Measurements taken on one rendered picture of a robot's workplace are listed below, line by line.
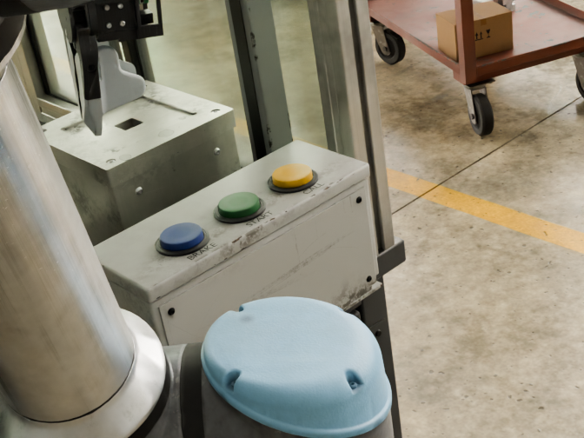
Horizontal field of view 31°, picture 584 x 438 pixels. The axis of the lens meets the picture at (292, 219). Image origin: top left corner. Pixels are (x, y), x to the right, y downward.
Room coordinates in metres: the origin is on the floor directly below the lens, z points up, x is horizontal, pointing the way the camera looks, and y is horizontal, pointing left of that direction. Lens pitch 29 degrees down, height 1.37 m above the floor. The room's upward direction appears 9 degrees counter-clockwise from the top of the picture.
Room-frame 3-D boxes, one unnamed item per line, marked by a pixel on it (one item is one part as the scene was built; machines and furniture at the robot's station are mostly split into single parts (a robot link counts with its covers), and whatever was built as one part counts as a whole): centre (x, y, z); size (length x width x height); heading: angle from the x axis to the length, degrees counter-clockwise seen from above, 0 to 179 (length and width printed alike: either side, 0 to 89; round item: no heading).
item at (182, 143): (1.14, 0.17, 0.82); 0.18 x 0.18 x 0.15; 38
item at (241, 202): (0.89, 0.05, 0.90); 0.04 x 0.04 x 0.02
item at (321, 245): (0.90, 0.06, 0.82); 0.28 x 0.11 x 0.15; 128
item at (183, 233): (0.84, 0.10, 0.90); 0.04 x 0.04 x 0.02
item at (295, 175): (0.93, -0.01, 0.90); 0.04 x 0.04 x 0.02
